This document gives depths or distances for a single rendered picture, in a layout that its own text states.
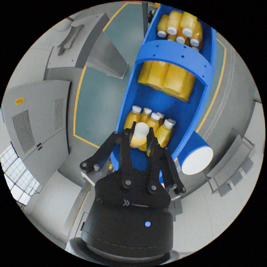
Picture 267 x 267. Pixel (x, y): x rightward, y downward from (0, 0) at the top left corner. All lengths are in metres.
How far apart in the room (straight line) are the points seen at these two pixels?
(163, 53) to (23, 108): 1.54
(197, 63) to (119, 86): 1.33
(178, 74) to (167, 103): 0.23
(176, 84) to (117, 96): 1.28
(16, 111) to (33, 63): 1.59
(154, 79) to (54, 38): 0.53
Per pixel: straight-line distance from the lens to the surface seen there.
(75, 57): 0.52
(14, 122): 1.54
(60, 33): 0.58
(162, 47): 0.24
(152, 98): 0.46
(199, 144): 0.63
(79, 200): 0.88
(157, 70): 0.30
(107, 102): 1.55
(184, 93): 0.32
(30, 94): 1.53
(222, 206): 3.52
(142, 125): 0.22
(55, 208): 4.88
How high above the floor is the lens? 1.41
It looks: 62 degrees down
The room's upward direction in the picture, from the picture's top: 164 degrees counter-clockwise
